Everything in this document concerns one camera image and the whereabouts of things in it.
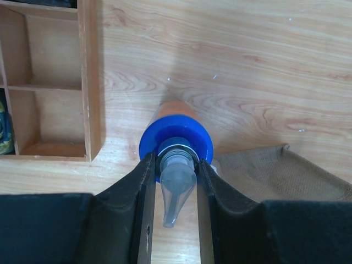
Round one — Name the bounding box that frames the wooden compartment tray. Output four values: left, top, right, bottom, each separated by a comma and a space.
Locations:
1, 1, 102, 161

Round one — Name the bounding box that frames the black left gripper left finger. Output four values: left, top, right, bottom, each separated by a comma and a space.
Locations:
1, 153, 156, 263

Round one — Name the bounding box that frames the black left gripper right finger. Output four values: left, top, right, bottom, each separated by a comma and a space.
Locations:
197, 161, 351, 263

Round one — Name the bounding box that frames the beige canvas bag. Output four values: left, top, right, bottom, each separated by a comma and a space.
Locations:
213, 145, 351, 202

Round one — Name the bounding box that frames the orange bottle blue pump collar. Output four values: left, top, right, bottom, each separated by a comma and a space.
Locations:
139, 101, 213, 228

